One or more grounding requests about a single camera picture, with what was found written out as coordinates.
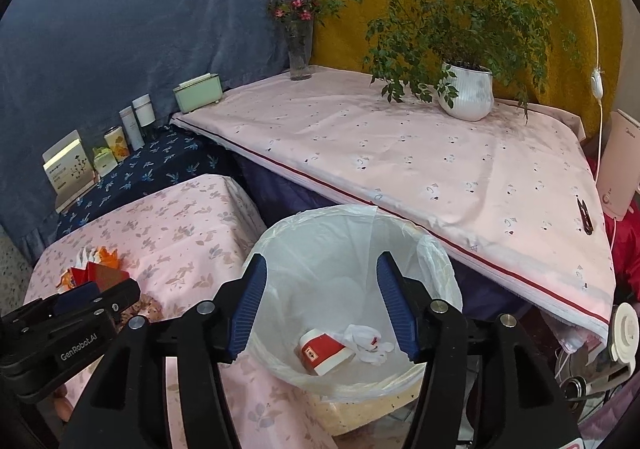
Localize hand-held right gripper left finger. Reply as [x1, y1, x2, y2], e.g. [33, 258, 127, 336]
[65, 253, 269, 449]

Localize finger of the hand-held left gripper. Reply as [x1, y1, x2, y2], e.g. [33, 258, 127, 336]
[53, 278, 142, 329]
[0, 296, 57, 331]

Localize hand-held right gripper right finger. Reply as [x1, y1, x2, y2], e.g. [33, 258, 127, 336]
[376, 250, 583, 449]

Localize red paper packet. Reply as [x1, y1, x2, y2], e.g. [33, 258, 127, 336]
[61, 263, 127, 291]

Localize orange white paper wrapper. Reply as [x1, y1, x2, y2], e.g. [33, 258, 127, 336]
[56, 245, 122, 287]

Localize trash bin with white bag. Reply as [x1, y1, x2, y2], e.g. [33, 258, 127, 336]
[240, 204, 464, 405]

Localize crumpled white tissue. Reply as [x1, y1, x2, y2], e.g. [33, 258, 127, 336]
[342, 323, 397, 364]

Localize red white paper box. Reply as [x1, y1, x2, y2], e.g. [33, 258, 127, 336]
[299, 328, 356, 376]

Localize pink rabbit print cloth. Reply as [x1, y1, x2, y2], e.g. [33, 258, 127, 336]
[22, 173, 342, 449]

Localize dark purple cloth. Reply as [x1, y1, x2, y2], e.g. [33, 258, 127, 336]
[229, 149, 532, 321]

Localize white card box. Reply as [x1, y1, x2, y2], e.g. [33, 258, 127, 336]
[41, 130, 97, 213]

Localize small green white box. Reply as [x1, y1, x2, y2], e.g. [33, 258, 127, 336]
[91, 145, 119, 179]

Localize pink tablecloth with red stripe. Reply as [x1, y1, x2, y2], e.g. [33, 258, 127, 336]
[170, 64, 619, 346]

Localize navy floral cloth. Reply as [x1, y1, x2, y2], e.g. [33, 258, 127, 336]
[54, 124, 237, 241]

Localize yellow floral tin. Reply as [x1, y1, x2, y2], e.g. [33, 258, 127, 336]
[103, 125, 129, 163]

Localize tall white bottle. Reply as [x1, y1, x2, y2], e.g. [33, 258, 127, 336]
[119, 108, 146, 151]

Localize white round jar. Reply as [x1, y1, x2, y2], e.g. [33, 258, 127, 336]
[132, 94, 157, 128]

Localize black thread snips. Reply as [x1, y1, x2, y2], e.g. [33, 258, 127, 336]
[576, 196, 596, 236]

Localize pale green tissue box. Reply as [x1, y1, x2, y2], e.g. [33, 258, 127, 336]
[172, 72, 224, 114]

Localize green plant in white pot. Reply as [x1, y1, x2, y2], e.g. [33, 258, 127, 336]
[320, 0, 581, 125]

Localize white round plastic device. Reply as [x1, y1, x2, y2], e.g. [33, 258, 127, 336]
[606, 301, 639, 366]

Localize red cloth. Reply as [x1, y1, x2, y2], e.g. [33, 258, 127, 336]
[601, 209, 640, 291]

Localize glass vase with pink flowers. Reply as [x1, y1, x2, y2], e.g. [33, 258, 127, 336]
[266, 0, 324, 81]

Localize white pink appliance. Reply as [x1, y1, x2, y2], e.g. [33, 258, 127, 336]
[595, 110, 640, 223]

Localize blue curtain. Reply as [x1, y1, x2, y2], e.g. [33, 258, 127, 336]
[0, 0, 314, 250]

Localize white cable with inline switch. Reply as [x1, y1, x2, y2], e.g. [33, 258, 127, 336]
[561, 0, 609, 170]

